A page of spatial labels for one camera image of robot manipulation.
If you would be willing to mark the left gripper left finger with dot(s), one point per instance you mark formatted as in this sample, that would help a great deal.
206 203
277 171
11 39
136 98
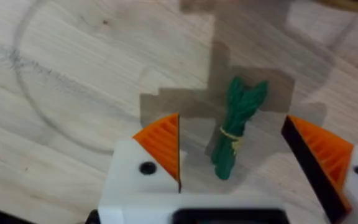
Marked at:
135 168

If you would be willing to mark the brown round bucket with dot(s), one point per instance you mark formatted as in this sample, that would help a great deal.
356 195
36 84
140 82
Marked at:
353 3

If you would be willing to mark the green toy vegetable bundle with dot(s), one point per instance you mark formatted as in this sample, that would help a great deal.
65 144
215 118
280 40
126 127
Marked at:
238 115

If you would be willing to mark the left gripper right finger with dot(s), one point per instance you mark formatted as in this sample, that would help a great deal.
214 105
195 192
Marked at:
331 155

